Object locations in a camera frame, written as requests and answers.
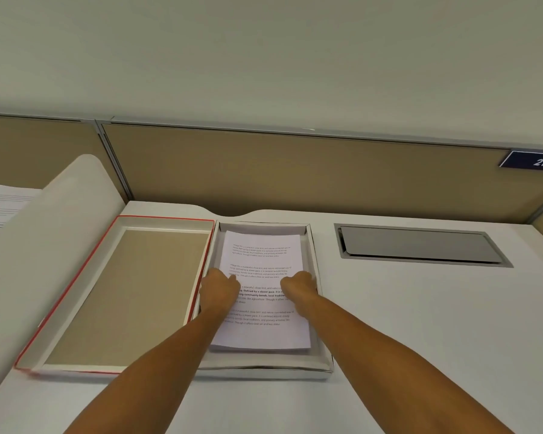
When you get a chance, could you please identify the stack of printed white paper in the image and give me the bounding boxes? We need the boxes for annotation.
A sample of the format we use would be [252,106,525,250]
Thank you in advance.
[209,230,312,353]

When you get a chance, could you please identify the white curved side divider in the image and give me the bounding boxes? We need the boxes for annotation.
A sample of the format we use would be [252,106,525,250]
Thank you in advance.
[0,154,127,403]

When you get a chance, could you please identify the beige desk partition panel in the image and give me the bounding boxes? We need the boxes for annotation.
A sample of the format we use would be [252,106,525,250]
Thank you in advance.
[0,113,106,190]
[96,120,543,226]

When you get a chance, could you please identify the grey metal cable hatch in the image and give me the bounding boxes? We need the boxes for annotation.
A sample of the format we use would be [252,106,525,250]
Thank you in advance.
[334,223,514,268]

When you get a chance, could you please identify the printed white document sheets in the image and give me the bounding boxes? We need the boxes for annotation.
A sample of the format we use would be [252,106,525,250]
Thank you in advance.
[0,184,43,249]

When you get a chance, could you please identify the dark blue number sign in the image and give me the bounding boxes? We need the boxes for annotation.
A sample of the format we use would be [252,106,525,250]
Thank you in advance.
[499,150,543,172]

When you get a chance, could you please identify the person's left forearm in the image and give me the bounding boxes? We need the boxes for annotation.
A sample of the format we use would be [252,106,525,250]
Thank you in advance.
[62,306,231,434]

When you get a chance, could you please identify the person's right hand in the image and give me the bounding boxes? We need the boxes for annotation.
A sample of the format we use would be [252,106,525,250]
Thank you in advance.
[280,271,318,319]

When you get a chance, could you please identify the white cardboard box tray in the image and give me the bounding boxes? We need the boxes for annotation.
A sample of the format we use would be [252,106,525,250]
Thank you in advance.
[194,220,335,381]

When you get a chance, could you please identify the red-edged cardboard box lid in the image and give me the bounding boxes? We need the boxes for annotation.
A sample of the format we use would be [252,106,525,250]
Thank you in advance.
[14,215,217,375]

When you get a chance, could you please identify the person's left hand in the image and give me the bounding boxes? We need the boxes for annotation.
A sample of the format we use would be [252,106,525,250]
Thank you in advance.
[200,268,241,317]

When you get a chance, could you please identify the person's right forearm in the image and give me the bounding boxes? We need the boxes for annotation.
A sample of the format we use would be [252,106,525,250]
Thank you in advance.
[294,294,516,434]

